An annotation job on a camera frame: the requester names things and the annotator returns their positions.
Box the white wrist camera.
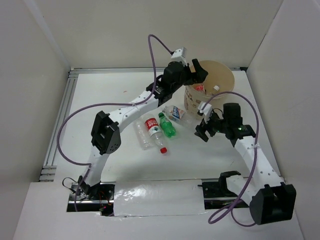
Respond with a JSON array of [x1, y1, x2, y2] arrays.
[[197, 101, 213, 123], [171, 47, 187, 65]]

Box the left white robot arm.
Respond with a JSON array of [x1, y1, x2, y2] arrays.
[[78, 59, 208, 200]]

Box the red cola bottle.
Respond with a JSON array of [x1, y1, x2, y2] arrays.
[[192, 84, 206, 94]]

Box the beige paper bucket bin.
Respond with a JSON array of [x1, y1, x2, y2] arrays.
[[184, 59, 236, 118]]

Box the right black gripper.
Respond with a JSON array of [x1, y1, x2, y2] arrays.
[[194, 110, 229, 142]]

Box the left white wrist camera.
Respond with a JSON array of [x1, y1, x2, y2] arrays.
[[171, 47, 187, 65]]

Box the red label water bottle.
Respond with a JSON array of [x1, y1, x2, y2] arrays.
[[142, 113, 168, 154]]

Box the clear bottle white cap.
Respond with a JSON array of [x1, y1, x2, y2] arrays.
[[133, 119, 152, 150]]

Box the green plastic bottle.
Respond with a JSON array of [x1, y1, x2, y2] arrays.
[[158, 112, 176, 138]]

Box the blue white label bottle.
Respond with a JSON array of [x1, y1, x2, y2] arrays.
[[162, 105, 198, 129]]

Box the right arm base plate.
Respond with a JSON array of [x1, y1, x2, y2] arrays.
[[198, 180, 237, 210]]

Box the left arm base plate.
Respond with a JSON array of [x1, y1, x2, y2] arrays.
[[66, 183, 115, 217]]

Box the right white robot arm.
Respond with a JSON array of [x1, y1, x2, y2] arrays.
[[195, 102, 297, 225]]

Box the white taped cover sheet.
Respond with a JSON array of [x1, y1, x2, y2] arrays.
[[113, 179, 206, 217]]

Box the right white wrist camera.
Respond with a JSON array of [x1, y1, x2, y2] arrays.
[[197, 101, 213, 123]]

